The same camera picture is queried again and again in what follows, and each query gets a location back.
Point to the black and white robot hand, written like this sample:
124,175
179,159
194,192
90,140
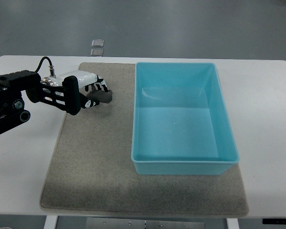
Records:
86,80

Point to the brown toy hippo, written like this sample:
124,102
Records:
99,96

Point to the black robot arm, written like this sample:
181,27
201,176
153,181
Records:
65,96

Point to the blue plastic box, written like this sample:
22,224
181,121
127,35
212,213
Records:
180,121

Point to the lower floor outlet plate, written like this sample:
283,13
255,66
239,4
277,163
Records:
97,52

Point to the floor outlet plate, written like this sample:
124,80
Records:
97,52
97,43

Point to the upper floor outlet plate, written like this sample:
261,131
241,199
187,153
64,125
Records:
97,43

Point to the grey felt mat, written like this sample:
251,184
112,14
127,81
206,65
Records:
91,170

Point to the white left table leg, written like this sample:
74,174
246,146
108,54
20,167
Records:
51,222

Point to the white table leg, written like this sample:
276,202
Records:
232,223
51,222

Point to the white right table leg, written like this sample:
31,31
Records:
232,223

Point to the black table control panel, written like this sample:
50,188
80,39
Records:
274,221

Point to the metal table base plate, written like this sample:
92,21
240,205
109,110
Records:
108,223

